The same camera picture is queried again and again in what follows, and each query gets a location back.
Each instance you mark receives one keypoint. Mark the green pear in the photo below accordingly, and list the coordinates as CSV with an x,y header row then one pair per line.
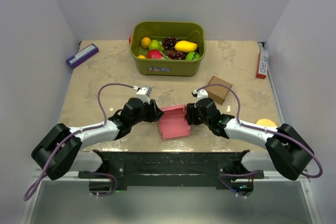
x,y
155,45

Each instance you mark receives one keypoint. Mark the purple rectangular box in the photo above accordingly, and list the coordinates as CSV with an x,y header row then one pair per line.
x,y
82,55

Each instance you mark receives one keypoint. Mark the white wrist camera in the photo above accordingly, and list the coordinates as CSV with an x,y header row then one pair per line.
x,y
199,94
144,92

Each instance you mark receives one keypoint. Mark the orange round disc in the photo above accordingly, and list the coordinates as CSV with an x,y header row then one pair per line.
x,y
266,122

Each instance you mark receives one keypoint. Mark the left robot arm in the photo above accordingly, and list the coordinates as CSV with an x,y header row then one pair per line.
x,y
59,152

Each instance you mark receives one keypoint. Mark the green lime fruit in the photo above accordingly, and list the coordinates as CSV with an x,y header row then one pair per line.
x,y
191,56

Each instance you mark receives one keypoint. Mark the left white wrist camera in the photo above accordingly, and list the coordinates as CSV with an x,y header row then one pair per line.
x,y
144,92

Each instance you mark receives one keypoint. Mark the olive green plastic tub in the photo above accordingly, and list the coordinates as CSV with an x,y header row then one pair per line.
x,y
159,30

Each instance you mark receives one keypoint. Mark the dark grape bunch front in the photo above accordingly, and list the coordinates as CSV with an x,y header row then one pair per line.
x,y
175,55

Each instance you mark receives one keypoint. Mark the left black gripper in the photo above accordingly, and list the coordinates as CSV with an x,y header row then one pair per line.
x,y
154,115

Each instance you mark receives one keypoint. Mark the red white toothpaste box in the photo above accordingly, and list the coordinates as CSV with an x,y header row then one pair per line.
x,y
262,66

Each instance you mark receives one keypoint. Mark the yellow mango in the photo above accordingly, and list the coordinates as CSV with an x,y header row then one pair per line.
x,y
185,46

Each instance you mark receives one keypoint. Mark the dark grape bunch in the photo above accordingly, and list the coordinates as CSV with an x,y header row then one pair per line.
x,y
169,43
175,55

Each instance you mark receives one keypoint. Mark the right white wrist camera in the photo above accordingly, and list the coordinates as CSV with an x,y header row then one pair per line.
x,y
199,94

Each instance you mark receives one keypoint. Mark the dark grape bunch back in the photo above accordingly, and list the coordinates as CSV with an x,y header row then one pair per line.
x,y
169,43

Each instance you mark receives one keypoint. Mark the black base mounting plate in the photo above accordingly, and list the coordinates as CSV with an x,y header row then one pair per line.
x,y
167,169

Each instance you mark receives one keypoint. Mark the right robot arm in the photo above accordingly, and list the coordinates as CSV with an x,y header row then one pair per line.
x,y
228,126

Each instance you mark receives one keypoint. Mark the pink paper box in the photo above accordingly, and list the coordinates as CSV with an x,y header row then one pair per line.
x,y
173,123

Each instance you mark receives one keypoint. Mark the aluminium frame rail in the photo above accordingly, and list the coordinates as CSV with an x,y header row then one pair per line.
x,y
290,155

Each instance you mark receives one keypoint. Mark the brown cardboard box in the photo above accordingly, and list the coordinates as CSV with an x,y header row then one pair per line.
x,y
218,93

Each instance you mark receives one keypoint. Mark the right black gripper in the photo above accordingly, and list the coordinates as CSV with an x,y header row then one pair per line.
x,y
190,115

